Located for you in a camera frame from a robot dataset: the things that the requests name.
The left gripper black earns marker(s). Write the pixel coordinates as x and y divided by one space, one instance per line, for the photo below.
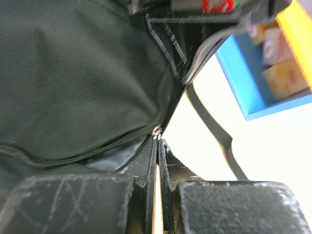
190 31

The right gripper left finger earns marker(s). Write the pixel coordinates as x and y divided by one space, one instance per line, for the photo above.
114 195

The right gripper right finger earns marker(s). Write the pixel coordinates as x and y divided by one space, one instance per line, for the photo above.
191 205

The black student backpack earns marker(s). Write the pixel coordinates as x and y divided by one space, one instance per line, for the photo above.
78 78

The white cube box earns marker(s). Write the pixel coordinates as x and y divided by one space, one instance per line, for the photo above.
275 47

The blue shelf unit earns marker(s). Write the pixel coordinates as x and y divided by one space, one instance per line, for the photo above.
241 62

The yellow cube box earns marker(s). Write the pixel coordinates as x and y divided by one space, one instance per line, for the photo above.
285 79

